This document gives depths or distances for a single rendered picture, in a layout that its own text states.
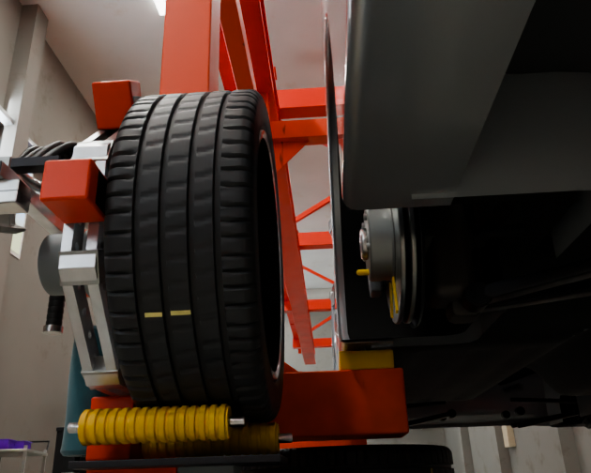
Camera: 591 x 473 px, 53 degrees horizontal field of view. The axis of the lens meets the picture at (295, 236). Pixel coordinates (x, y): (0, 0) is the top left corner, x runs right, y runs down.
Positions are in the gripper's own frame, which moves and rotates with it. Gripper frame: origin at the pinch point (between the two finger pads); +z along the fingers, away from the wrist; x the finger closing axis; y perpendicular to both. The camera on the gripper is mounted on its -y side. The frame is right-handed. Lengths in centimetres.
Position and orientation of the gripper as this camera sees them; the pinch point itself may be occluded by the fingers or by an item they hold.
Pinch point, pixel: (19, 231)
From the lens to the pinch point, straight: 146.5
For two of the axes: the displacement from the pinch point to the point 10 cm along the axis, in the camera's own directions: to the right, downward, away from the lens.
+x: -1.3, -1.5, 9.8
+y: 2.2, -9.7, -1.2
